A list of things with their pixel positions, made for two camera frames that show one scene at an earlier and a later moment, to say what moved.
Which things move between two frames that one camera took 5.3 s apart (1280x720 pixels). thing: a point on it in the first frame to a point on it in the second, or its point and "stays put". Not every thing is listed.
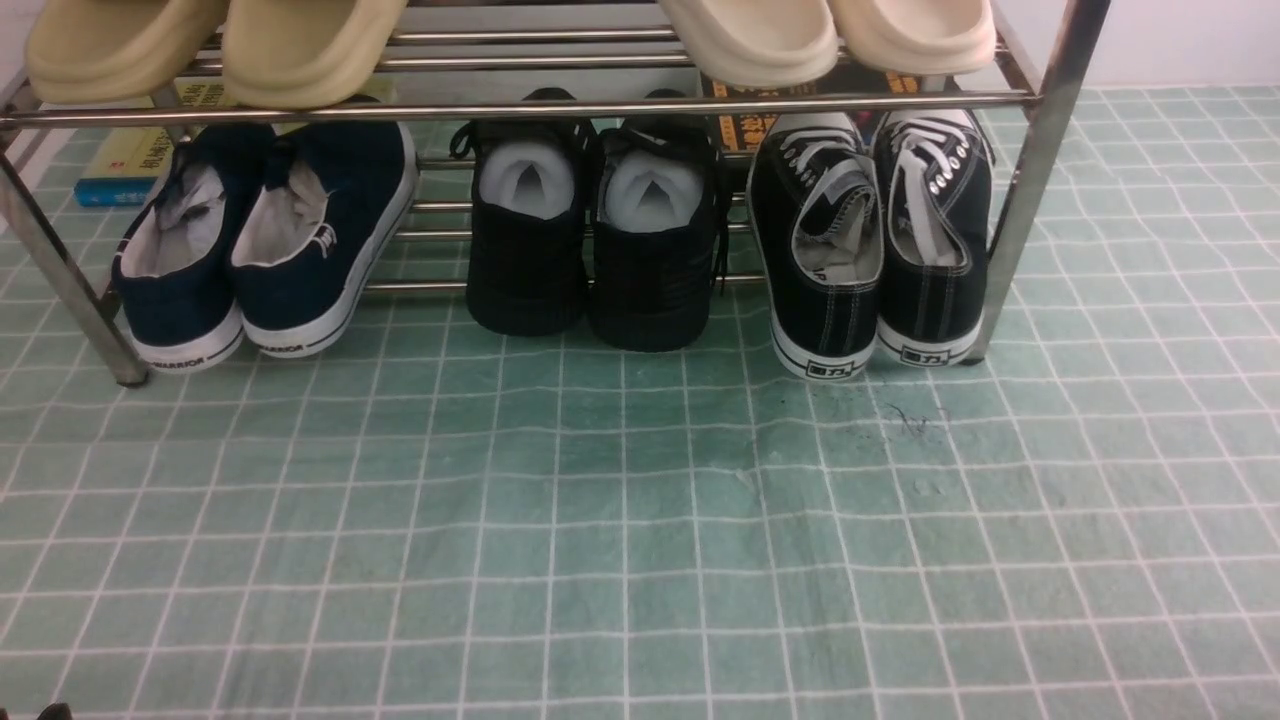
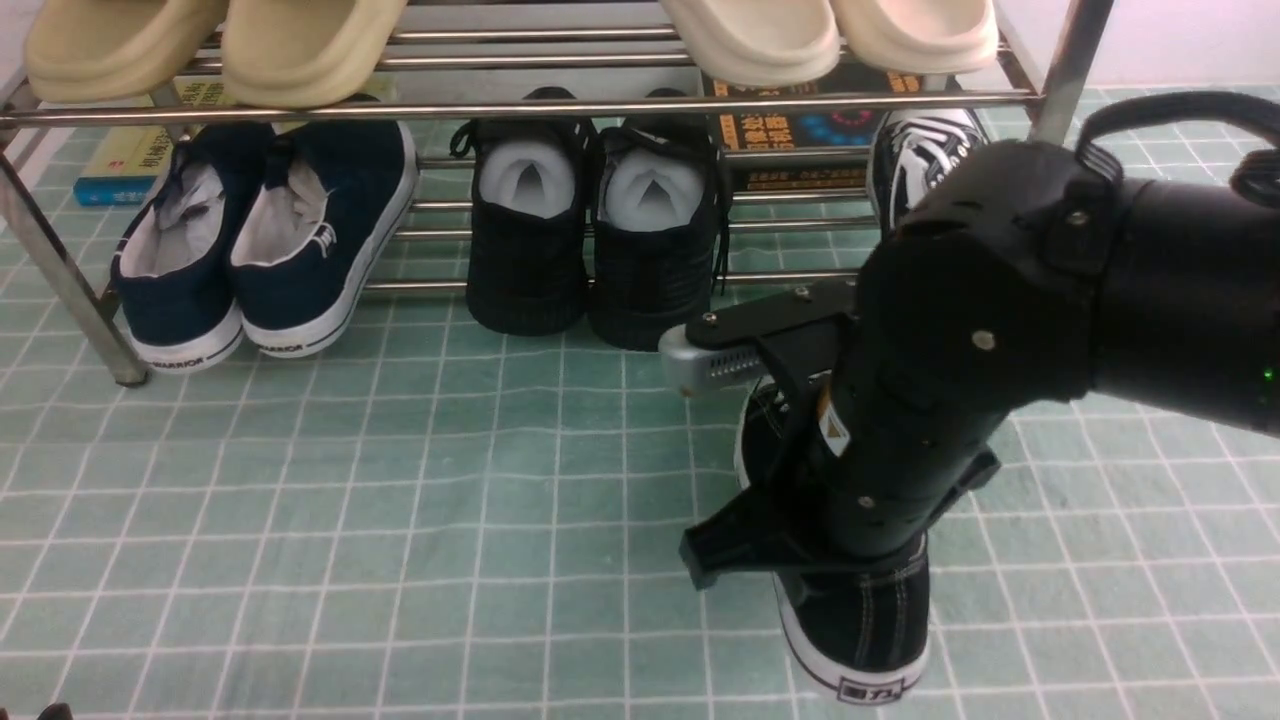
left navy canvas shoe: (172, 279) stays put
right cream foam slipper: (916, 37) stays put
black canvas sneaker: (816, 218) to (864, 619)
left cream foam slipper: (756, 43) stays put
